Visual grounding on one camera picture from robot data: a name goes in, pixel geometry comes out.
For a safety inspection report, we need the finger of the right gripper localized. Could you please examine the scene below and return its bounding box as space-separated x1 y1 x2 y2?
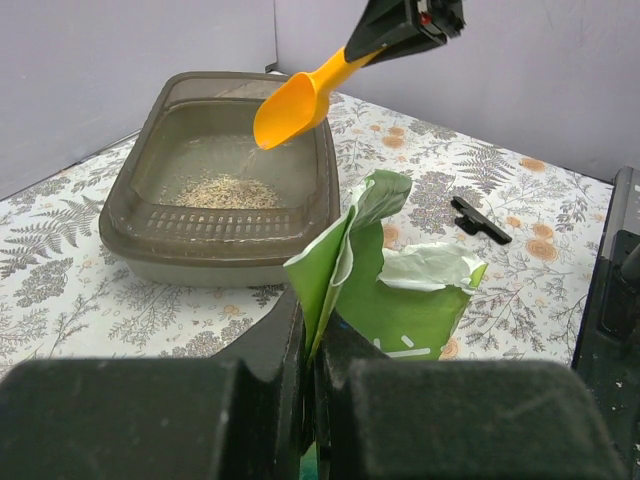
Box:
344 0 465 66

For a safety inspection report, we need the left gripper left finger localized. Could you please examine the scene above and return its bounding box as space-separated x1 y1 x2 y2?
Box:
1 291 304 479

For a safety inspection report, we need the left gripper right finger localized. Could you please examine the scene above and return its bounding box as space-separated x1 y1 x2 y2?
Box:
314 322 625 479

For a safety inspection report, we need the green litter bag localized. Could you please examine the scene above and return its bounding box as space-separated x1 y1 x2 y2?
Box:
282 168 489 480

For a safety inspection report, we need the yellow plastic scoop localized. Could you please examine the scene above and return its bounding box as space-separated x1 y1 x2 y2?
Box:
253 48 382 150

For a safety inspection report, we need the grey litter box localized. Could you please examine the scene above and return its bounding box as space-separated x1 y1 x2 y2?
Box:
99 72 340 288

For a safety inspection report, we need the pile of litter grains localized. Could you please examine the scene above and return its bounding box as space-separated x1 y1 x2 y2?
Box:
158 174 280 210

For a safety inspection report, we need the small black clip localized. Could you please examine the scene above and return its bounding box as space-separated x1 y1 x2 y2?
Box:
451 196 512 245

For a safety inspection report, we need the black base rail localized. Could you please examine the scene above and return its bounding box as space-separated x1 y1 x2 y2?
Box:
571 166 639 479

